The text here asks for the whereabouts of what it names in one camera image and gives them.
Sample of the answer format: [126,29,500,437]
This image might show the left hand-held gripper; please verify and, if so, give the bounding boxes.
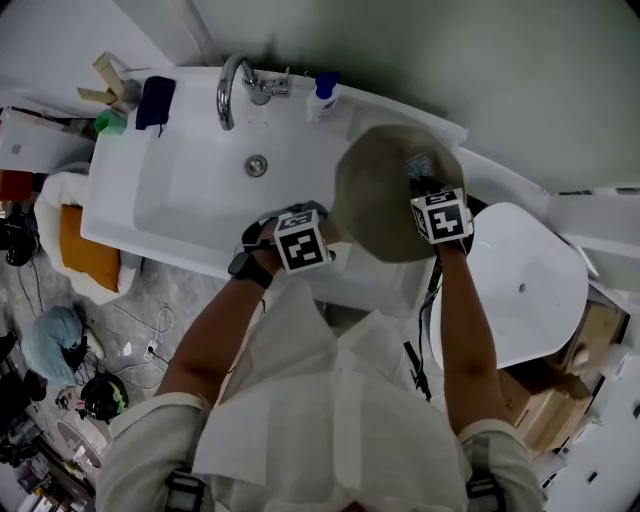
[241,200,338,276]

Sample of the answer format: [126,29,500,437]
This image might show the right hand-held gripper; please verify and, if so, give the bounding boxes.
[409,174,475,247]

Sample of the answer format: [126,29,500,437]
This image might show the silver steel scrubber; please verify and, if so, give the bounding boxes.
[405,152,437,182]

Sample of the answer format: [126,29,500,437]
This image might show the grey-brown round pan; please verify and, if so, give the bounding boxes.
[333,124,469,265]

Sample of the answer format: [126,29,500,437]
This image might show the person's right forearm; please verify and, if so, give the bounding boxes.
[435,240,512,435]

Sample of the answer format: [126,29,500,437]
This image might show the person's left forearm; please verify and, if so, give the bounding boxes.
[157,269,281,412]

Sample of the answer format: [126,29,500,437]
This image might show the person's left hand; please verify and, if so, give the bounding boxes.
[249,242,287,275]

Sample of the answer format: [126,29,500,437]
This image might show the black smartwatch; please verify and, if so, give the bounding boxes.
[227,251,275,290]

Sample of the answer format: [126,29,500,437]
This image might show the white sink basin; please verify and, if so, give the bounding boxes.
[79,65,469,319]

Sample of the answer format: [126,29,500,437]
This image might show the white bottle with blue cap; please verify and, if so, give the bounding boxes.
[305,71,343,125]

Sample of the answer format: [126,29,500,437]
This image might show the chrome faucet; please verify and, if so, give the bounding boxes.
[215,52,292,132]

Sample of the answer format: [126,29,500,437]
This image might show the person's white shirt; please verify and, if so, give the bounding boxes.
[94,279,546,512]

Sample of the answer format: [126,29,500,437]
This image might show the dark blue cloth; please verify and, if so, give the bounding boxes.
[134,75,178,138]

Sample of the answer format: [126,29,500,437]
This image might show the orange cushion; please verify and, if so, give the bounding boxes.
[58,203,122,294]

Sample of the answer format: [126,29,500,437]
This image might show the green cup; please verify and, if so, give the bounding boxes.
[93,107,129,137]

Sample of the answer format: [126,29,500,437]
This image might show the white fluffy seat cover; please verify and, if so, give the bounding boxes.
[32,169,139,307]

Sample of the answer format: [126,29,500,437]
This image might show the black helmet with green trim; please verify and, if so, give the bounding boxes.
[78,372,130,422]

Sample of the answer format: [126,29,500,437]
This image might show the beige wooden blocks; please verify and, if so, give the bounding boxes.
[76,51,142,112]

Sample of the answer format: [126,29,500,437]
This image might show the brown cardboard box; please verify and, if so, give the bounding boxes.
[497,294,631,454]

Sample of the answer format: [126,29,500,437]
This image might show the light blue fabric bundle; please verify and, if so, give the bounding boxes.
[20,305,86,387]

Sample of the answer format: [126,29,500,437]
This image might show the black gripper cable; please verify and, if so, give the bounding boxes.
[402,243,446,404]

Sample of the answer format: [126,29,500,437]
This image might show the white power strip with cable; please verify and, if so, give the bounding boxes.
[99,303,177,391]

